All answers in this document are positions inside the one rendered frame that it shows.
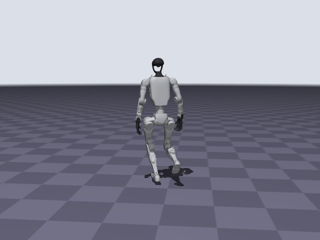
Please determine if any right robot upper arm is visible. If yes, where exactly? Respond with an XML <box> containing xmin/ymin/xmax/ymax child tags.
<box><xmin>169</xmin><ymin>77</ymin><xmax>182</xmax><ymax>103</ymax></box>

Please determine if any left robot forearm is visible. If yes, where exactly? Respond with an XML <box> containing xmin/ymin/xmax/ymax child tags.
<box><xmin>135</xmin><ymin>98</ymin><xmax>144</xmax><ymax>121</ymax></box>

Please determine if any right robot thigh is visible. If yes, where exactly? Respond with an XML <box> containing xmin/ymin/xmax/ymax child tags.
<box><xmin>163</xmin><ymin>116</ymin><xmax>175</xmax><ymax>151</ymax></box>

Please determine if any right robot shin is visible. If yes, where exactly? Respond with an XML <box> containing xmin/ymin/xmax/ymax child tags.
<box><xmin>166</xmin><ymin>142</ymin><xmax>177</xmax><ymax>163</ymax></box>

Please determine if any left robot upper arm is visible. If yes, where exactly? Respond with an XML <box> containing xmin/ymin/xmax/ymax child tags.
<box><xmin>139</xmin><ymin>78</ymin><xmax>150</xmax><ymax>105</ymax></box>

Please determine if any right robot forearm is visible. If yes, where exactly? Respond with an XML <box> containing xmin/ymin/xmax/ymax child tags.
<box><xmin>176</xmin><ymin>99</ymin><xmax>184</xmax><ymax>118</ymax></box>

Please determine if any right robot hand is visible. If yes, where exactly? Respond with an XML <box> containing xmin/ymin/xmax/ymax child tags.
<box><xmin>174</xmin><ymin>114</ymin><xmax>184</xmax><ymax>132</ymax></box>

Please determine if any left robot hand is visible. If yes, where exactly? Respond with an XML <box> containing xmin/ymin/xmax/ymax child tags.
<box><xmin>135</xmin><ymin>117</ymin><xmax>142</xmax><ymax>135</ymax></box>

